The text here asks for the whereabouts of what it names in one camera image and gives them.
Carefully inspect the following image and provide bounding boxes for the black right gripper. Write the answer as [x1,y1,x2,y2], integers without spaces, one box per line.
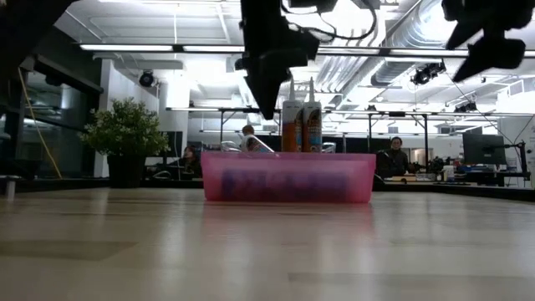
[441,0,535,83]

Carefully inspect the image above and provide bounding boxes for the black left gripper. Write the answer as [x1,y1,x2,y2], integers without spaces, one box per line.
[240,0,293,120]

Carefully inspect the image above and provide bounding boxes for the orange label sealant tube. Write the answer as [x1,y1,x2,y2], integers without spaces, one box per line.
[301,76,324,154]
[281,77,305,154]

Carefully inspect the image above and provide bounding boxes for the blue silicone tube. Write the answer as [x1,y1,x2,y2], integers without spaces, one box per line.
[220,169,349,197]

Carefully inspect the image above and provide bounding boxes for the person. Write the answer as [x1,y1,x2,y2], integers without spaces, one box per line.
[241,124,273,154]
[375,135,413,179]
[177,145,204,180]

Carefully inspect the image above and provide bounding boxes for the black ceiling spotlight cluster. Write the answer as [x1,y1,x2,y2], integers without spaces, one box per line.
[410,61,447,87]

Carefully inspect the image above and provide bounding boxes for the ceiling light strip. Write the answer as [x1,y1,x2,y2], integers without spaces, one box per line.
[182,44,246,54]
[79,43,175,53]

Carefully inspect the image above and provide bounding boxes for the pink plastic bin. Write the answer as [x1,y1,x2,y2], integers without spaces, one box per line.
[200,150,377,205]

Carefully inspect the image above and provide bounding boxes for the black computer monitor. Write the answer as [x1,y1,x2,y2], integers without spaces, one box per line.
[461,133,507,166]

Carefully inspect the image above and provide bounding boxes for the black round ceiling fixture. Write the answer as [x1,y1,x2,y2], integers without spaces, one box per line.
[138,69,156,89]

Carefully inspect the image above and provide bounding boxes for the green potted plant black pot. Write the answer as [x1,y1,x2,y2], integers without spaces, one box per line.
[79,96,171,189]

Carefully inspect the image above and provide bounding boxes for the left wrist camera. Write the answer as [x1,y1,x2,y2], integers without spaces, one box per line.
[288,28,321,69]

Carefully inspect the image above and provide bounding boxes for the silver ceiling duct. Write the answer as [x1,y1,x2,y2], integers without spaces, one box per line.
[317,0,451,110]

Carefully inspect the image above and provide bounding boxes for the black aluminium table frame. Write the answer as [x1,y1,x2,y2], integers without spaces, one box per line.
[0,177,535,202]

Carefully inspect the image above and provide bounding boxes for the yellow cable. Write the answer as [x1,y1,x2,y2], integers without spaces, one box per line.
[16,66,64,180]

